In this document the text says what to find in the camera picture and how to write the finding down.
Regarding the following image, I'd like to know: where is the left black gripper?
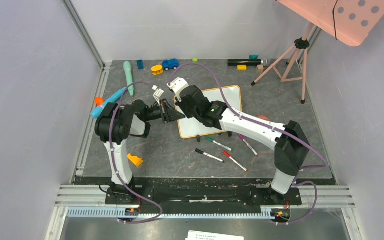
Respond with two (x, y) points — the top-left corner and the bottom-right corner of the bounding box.
(143, 99), (186, 124)

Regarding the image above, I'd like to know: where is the white whiteboard wooden frame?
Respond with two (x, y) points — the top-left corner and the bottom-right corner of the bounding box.
(177, 85), (243, 139)

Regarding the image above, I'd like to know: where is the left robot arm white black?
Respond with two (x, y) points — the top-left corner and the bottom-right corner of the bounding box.
(95, 99), (186, 186)

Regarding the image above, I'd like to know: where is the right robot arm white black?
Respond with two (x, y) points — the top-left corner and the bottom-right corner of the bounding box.
(170, 84), (310, 204)

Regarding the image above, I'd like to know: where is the black capped marker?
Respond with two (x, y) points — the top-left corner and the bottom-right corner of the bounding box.
(195, 148), (225, 163)

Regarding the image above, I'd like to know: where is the yellow oval toy brick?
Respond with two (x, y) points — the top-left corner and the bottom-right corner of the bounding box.
(151, 64), (164, 76)

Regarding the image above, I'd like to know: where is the blue toy car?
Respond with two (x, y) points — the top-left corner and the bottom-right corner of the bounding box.
(162, 58), (180, 71)

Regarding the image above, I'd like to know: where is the purple capped marker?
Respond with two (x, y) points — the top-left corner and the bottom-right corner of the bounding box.
(237, 133), (259, 157)

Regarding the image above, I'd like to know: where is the black cylinder tube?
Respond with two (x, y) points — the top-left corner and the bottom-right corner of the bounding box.
(227, 59), (264, 67)

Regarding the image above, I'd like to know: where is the green capped marker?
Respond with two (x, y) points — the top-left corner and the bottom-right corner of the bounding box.
(205, 136), (233, 152)

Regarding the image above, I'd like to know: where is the orange wedge block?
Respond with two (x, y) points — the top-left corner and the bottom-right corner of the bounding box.
(127, 153), (144, 167)

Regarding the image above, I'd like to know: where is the yellow flat brick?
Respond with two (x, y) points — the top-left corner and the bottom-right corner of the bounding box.
(237, 65), (247, 71)

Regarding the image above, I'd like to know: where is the dark blue brick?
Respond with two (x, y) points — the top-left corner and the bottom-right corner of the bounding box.
(136, 60), (145, 70)

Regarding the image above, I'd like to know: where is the red capped marker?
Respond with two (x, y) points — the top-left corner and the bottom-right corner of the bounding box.
(222, 150), (249, 173)

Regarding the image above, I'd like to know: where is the mint green toy crayon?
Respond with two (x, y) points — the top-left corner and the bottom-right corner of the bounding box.
(123, 61), (135, 97)

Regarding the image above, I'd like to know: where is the orange half-round brick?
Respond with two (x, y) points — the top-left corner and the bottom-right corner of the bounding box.
(258, 115), (270, 121)

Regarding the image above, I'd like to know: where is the small orange block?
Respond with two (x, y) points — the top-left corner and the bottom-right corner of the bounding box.
(94, 97), (105, 107)

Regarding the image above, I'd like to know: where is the light blue toy crayon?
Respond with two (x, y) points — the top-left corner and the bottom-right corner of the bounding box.
(90, 87), (126, 119)

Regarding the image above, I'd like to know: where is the beige wooden cube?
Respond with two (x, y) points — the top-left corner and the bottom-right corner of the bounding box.
(256, 64), (265, 73)

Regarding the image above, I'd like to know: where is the teal block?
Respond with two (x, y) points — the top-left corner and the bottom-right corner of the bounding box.
(249, 54), (259, 60)

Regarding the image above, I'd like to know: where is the clear round cap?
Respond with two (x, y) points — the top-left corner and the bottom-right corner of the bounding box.
(261, 57), (271, 67)

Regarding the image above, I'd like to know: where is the white paper sheet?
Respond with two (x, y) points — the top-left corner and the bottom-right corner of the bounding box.
(185, 230), (245, 240)

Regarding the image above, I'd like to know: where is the pink music stand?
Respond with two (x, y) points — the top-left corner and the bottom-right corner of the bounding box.
(251, 0), (384, 104)

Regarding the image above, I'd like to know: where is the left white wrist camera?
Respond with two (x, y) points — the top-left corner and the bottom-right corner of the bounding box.
(152, 85), (164, 106)

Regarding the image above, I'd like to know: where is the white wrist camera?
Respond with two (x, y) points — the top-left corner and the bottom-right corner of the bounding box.
(167, 77), (189, 102)
(152, 85), (164, 106)

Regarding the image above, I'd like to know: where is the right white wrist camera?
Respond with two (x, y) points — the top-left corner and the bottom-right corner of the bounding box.
(167, 77), (189, 102)

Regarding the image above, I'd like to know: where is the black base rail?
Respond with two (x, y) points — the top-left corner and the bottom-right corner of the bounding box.
(73, 177), (302, 215)

